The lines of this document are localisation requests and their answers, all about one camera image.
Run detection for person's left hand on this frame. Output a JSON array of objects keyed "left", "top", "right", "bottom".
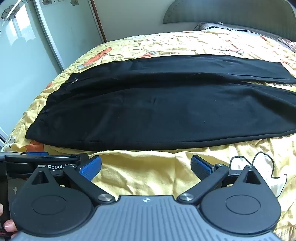
[{"left": 0, "top": 203, "right": 18, "bottom": 233}]

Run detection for yellow floral bedspread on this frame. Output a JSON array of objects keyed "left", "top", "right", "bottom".
[{"left": 0, "top": 30, "right": 296, "bottom": 241}]

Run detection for grey pillow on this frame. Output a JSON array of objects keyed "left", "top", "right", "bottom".
[{"left": 193, "top": 22, "right": 296, "bottom": 50}]

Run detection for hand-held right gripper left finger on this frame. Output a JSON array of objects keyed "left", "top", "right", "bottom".
[{"left": 24, "top": 156, "right": 115, "bottom": 207}]

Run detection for pink cloth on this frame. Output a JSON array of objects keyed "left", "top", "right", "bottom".
[{"left": 278, "top": 37, "right": 296, "bottom": 53}]

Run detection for black pants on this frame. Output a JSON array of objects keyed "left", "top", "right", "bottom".
[{"left": 25, "top": 54, "right": 296, "bottom": 151}]

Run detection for grey padded headboard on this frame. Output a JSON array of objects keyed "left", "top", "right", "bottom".
[{"left": 162, "top": 0, "right": 296, "bottom": 40}]

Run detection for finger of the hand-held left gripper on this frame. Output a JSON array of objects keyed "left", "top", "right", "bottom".
[{"left": 20, "top": 151, "right": 50, "bottom": 156}]

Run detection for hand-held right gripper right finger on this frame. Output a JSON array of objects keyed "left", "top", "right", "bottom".
[{"left": 177, "top": 155, "right": 272, "bottom": 206}]

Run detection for pale glass wardrobe door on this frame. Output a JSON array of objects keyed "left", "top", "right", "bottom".
[
  {"left": 35, "top": 0, "right": 104, "bottom": 70},
  {"left": 0, "top": 0, "right": 65, "bottom": 141}
]

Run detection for brown wooden wardrobe edge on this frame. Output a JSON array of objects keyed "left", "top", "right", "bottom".
[{"left": 90, "top": 0, "right": 107, "bottom": 44}]

